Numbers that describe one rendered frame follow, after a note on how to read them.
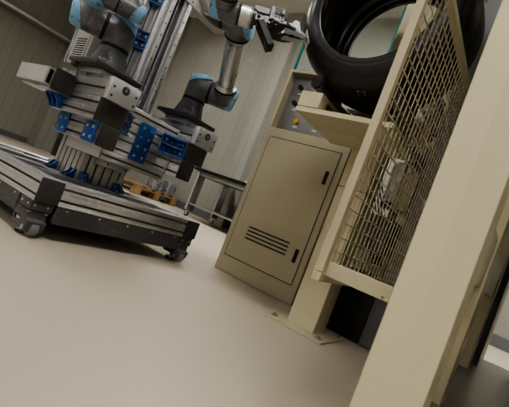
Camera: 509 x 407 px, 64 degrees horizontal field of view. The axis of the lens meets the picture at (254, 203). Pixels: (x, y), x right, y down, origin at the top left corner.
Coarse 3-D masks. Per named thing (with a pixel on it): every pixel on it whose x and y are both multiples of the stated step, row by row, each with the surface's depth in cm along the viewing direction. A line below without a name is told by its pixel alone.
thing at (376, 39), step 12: (396, 12) 220; (372, 24) 226; (384, 24) 223; (396, 24) 219; (360, 36) 228; (372, 36) 224; (384, 36) 221; (360, 48) 227; (372, 48) 223; (384, 48) 219; (300, 60) 246
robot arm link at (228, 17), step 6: (216, 0) 144; (210, 6) 144; (216, 6) 144; (222, 6) 143; (228, 6) 143; (234, 6) 144; (240, 6) 145; (210, 12) 145; (216, 12) 145; (222, 12) 145; (228, 12) 145; (234, 12) 145; (216, 18) 147; (222, 18) 146; (228, 18) 146; (234, 18) 146; (234, 24) 149
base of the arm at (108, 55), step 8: (104, 40) 168; (104, 48) 166; (112, 48) 167; (120, 48) 168; (96, 56) 165; (104, 56) 166; (112, 56) 166; (120, 56) 169; (112, 64) 166; (120, 64) 169
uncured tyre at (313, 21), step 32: (320, 0) 149; (352, 0) 168; (384, 0) 168; (416, 0) 162; (480, 0) 126; (320, 32) 146; (352, 32) 172; (480, 32) 134; (320, 64) 145; (352, 64) 136; (384, 64) 131; (416, 64) 127; (352, 96) 145; (416, 96) 139
